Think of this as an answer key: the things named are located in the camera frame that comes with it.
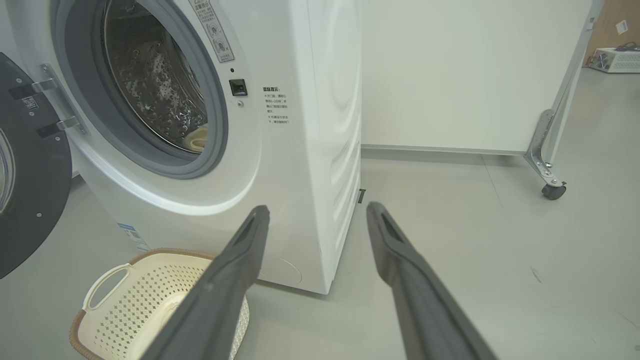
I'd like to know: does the blue energy label sticker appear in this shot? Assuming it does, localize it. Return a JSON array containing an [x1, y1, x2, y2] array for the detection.
[[117, 222, 151, 251]]

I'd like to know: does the glass washer door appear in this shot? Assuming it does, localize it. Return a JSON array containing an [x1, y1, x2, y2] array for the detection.
[[0, 52, 73, 280]]

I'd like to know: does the white mobile partition panel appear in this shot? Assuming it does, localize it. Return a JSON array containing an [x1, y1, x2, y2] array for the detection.
[[361, 0, 606, 201]]

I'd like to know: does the black caster wheel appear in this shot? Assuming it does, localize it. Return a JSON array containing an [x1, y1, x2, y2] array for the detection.
[[541, 182, 567, 201]]

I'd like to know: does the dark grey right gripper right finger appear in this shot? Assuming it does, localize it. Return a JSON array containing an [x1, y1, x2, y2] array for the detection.
[[366, 202, 498, 360]]

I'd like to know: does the round white filter cover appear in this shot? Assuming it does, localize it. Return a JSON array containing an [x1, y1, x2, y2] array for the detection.
[[257, 255, 303, 286]]

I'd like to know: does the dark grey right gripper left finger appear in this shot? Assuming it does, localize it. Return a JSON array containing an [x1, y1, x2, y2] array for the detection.
[[140, 205, 271, 360]]

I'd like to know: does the white vented device box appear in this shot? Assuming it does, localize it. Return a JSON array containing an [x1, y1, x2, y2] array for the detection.
[[589, 46, 640, 74]]

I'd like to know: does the cream garment with blue cuff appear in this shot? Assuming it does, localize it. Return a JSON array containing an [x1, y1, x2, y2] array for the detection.
[[184, 126, 209, 154]]

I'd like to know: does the cream perforated laundry basket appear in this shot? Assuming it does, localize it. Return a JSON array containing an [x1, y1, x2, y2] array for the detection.
[[69, 248, 250, 360]]

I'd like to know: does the white front-load washing machine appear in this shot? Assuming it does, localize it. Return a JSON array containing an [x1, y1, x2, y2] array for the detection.
[[5, 0, 363, 296]]

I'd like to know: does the brown cardboard box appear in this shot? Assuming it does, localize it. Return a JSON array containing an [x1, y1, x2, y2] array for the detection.
[[582, 0, 640, 68]]

